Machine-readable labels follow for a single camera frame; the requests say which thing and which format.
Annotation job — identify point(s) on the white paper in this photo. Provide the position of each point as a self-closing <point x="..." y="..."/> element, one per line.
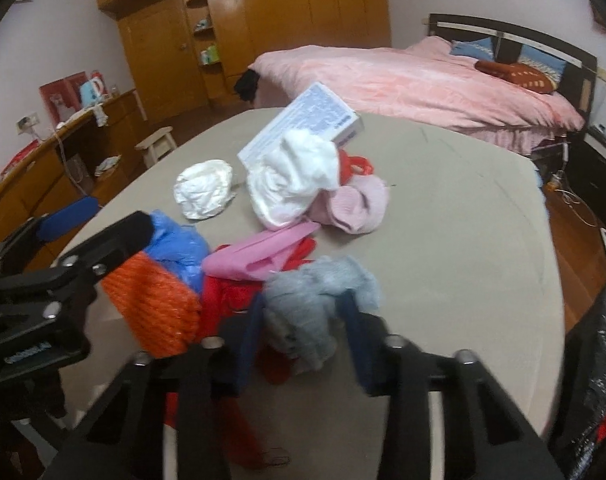
<point x="203" y="190"/>

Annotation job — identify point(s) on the wooden wardrobe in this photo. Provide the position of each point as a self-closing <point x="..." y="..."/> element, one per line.
<point x="283" y="10"/>

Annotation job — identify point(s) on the black cloth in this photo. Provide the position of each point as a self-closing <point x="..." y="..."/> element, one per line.
<point x="247" y="85"/>

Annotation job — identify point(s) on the dark wooden headboard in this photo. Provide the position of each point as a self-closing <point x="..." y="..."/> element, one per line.
<point x="508" y="35"/>

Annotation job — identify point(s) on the white printed box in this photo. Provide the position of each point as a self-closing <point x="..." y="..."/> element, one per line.
<point x="313" y="110"/>

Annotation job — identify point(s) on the white wooden stool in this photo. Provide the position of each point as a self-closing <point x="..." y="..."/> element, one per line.
<point x="157" y="144"/>

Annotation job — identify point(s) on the bed with pink blanket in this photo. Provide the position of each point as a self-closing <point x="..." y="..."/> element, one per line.
<point x="408" y="80"/>

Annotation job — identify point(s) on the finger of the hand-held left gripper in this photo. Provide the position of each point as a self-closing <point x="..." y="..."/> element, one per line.
<point x="118" y="240"/>
<point x="68" y="216"/>

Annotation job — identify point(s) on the small red plastic bag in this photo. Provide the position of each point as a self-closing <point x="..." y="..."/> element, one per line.
<point x="350" y="167"/>

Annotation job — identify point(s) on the red paper bag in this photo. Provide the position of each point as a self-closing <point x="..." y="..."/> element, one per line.
<point x="58" y="100"/>

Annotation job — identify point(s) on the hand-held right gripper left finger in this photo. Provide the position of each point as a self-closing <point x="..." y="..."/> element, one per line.
<point x="245" y="355"/>

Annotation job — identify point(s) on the dark nightstand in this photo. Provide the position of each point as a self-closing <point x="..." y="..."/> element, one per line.
<point x="598" y="175"/>

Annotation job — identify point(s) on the orange net bag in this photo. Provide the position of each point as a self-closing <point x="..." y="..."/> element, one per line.
<point x="153" y="305"/>

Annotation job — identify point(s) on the white plastic bag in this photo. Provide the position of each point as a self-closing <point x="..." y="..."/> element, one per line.
<point x="288" y="185"/>

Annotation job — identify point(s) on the black-lined trash bin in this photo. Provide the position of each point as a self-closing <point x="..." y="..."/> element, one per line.
<point x="593" y="385"/>

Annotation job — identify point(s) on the wooden desk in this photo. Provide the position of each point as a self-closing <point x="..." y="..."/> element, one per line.
<point x="43" y="175"/>

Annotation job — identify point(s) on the pink knitted hat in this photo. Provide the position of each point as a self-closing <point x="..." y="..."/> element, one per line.
<point x="358" y="205"/>

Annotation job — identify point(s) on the blue patterned pillow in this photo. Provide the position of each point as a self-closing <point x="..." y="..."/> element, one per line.
<point x="543" y="62"/>
<point x="473" y="49"/>

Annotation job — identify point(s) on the blue plastic bag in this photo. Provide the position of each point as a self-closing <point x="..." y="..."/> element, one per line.
<point x="180" y="245"/>

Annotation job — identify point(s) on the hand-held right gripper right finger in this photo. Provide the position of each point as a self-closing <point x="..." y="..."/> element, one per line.
<point x="358" y="350"/>

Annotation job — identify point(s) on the pink cloth strip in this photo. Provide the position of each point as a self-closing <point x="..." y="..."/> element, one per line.
<point x="253" y="257"/>

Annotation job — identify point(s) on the brown patterned pillow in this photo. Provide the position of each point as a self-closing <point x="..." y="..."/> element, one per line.
<point x="523" y="76"/>

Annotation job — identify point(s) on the large red plastic bag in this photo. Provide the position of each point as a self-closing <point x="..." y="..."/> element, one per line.
<point x="228" y="297"/>

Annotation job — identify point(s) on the grey fluffy cloth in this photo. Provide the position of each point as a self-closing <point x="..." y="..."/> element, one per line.
<point x="308" y="305"/>

